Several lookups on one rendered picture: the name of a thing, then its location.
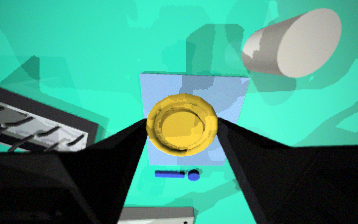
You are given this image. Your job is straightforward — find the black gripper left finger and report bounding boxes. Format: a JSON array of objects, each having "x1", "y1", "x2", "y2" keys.
[{"x1": 0, "y1": 118, "x2": 148, "y2": 224}]

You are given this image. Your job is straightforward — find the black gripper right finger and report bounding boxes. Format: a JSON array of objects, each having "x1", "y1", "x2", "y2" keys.
[{"x1": 217, "y1": 117, "x2": 358, "y2": 224}]

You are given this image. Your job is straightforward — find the light blue flat mat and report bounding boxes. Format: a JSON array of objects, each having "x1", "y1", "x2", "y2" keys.
[{"x1": 139, "y1": 73, "x2": 250, "y2": 166}]

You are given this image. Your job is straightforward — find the gold round plate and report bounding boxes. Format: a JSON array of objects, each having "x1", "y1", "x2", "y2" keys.
[{"x1": 146, "y1": 93, "x2": 218, "y2": 157}]

